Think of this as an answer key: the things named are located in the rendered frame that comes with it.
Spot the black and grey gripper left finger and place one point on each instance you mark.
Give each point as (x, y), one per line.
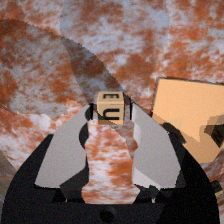
(57, 165)

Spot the tan letter block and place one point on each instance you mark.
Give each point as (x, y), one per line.
(217, 188)
(111, 108)
(179, 136)
(218, 135)

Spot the tan flat mat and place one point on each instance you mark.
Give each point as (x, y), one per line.
(194, 108)

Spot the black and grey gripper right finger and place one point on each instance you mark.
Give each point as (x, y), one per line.
(165, 167)

